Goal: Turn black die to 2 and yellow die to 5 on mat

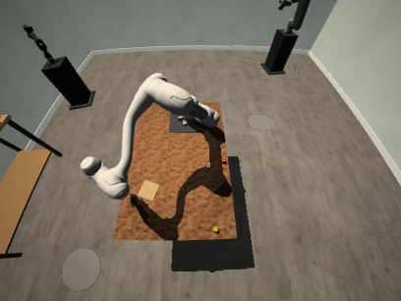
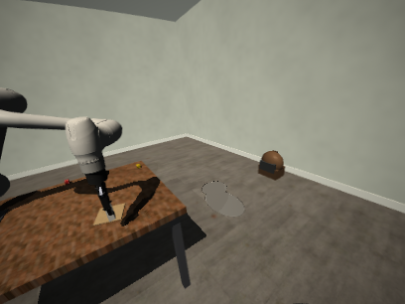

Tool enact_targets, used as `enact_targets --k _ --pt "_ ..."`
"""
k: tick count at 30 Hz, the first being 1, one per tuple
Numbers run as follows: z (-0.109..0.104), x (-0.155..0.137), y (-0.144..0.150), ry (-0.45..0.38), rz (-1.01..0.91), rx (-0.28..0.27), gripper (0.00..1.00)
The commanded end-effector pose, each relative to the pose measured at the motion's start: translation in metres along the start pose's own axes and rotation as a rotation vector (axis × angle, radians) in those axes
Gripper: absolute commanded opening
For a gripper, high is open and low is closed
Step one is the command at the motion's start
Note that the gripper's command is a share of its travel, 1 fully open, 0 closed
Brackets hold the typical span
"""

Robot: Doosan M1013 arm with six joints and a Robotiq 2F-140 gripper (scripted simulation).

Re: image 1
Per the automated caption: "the tan square mat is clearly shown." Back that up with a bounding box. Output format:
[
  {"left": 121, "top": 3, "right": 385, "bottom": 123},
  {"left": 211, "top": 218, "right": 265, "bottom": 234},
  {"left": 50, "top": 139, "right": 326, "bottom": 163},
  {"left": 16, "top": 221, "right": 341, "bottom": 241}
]
[{"left": 138, "top": 180, "right": 160, "bottom": 201}]

